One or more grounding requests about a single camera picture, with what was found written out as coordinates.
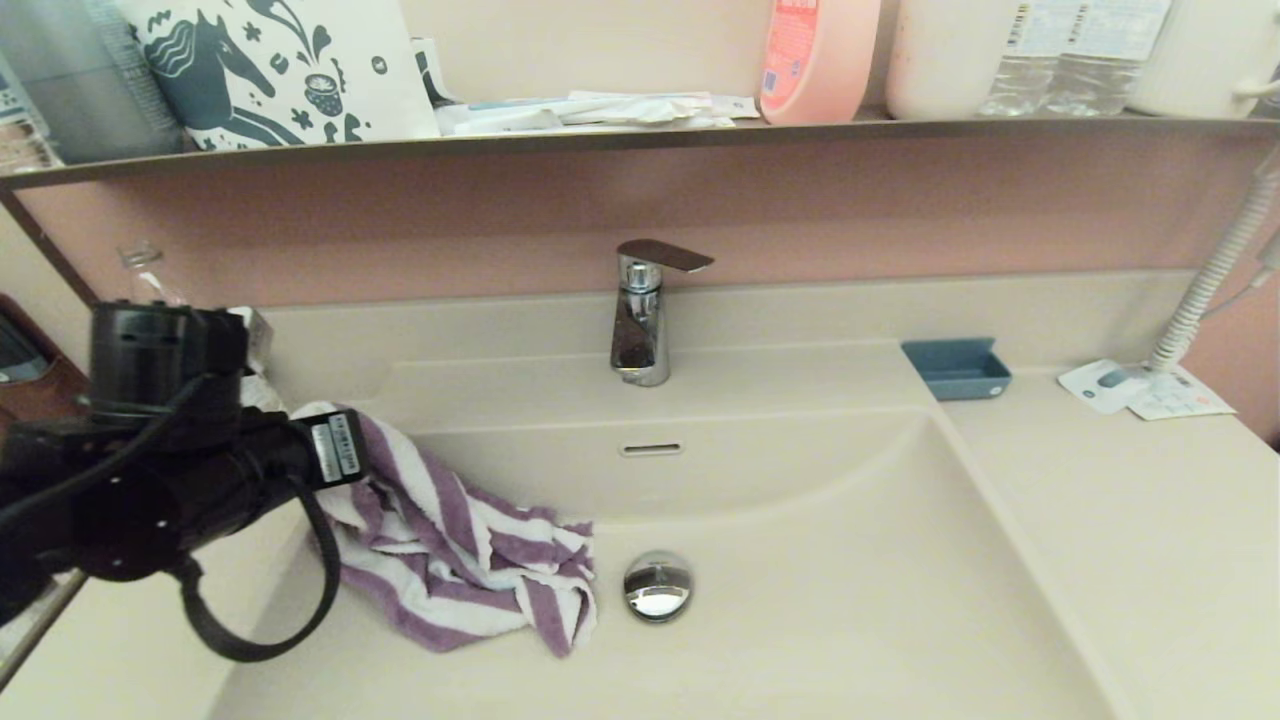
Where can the cream ceramic sink basin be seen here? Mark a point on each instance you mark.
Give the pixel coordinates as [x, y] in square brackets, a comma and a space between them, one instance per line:
[820, 600]

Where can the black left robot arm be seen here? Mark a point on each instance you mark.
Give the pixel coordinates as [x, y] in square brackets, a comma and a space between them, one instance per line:
[130, 480]

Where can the clear bottle white label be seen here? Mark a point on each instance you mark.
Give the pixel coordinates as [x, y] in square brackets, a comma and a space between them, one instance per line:
[150, 275]

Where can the white plastic jar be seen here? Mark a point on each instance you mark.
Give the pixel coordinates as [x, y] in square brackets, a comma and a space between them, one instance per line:
[940, 58]

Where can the small white sachet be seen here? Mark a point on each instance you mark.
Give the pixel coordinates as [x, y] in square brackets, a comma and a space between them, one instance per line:
[737, 106]

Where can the purple white striped towel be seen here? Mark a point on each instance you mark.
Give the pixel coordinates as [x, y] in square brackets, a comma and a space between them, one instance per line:
[450, 560]

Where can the chrome drain stopper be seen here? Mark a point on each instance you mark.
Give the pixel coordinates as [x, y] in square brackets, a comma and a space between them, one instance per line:
[657, 587]

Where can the small black white box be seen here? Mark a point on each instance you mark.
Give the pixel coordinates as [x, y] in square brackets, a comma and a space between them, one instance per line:
[432, 72]

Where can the blue plastic soap dish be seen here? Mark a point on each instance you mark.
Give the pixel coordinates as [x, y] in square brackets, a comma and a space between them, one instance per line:
[960, 378]

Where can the pink lotion bottle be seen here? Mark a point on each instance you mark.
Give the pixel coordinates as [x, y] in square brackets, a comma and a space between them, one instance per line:
[830, 68]

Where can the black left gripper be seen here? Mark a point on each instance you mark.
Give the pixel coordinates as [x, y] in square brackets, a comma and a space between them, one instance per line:
[320, 450]

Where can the gray pouch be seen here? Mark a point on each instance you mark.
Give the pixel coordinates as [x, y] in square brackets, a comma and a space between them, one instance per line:
[90, 100]

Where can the white tube blue stripe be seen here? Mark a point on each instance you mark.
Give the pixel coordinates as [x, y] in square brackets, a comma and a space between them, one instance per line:
[500, 120]

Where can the flat white packet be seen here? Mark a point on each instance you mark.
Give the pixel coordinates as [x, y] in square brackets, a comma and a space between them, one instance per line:
[640, 106]

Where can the white card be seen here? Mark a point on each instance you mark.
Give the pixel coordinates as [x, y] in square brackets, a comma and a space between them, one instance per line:
[1080, 385]

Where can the white printed leaflet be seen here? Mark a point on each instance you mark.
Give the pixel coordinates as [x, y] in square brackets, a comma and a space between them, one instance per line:
[1185, 400]

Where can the chrome faucet body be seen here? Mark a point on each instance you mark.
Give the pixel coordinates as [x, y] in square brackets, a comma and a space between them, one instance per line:
[640, 340]

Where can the brown wall shelf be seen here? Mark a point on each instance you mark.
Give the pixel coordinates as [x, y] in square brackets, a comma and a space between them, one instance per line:
[600, 142]

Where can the white horse print bag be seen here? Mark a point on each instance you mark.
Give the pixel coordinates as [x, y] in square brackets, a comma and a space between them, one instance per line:
[400, 100]

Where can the white ribbed mug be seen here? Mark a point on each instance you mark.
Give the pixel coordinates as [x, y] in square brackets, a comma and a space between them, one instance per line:
[1202, 58]

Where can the clear plastic water bottle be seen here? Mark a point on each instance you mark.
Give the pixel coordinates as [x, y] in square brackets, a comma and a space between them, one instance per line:
[1097, 78]
[1020, 78]

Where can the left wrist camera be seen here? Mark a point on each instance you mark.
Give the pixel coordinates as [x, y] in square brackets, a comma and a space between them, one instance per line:
[258, 340]

